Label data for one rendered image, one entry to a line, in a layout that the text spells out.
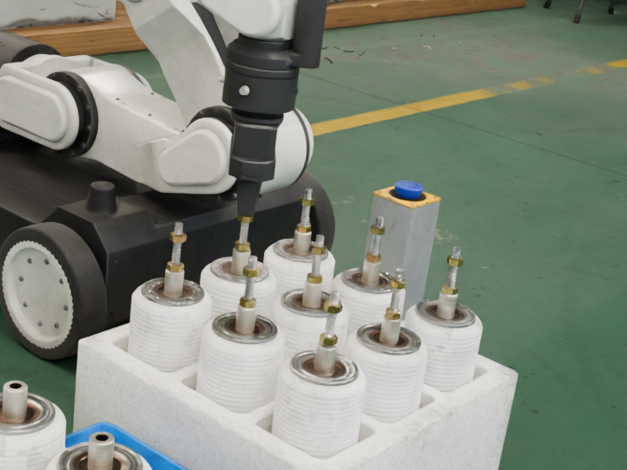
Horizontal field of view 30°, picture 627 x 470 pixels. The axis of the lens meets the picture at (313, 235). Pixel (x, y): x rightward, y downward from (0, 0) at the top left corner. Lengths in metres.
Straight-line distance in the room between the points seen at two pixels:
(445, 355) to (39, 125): 0.86
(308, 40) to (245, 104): 0.10
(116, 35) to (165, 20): 1.90
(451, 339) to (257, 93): 0.37
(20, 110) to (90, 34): 1.60
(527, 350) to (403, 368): 0.70
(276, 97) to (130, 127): 0.55
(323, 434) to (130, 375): 0.26
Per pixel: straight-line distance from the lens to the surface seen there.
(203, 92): 1.75
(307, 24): 1.36
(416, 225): 1.64
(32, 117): 1.99
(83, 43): 3.58
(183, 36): 1.76
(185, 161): 1.73
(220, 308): 1.46
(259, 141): 1.38
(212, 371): 1.32
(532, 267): 2.37
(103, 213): 1.75
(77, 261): 1.68
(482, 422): 1.47
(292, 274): 1.53
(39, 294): 1.76
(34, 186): 1.97
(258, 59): 1.36
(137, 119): 1.86
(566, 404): 1.86
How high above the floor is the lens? 0.83
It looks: 21 degrees down
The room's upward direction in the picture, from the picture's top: 8 degrees clockwise
